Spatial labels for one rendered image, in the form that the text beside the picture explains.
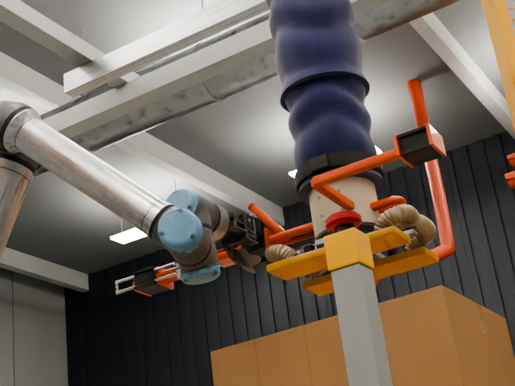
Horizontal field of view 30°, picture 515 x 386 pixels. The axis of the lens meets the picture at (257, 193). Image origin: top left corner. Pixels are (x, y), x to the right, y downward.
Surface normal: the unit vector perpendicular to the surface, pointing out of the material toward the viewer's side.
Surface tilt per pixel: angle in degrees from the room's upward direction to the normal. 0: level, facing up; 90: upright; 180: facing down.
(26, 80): 90
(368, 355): 90
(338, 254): 90
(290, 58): 100
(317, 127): 78
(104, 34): 180
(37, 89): 90
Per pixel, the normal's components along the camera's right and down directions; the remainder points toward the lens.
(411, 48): 0.12, 0.91
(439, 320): -0.54, -0.28
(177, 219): -0.09, -0.36
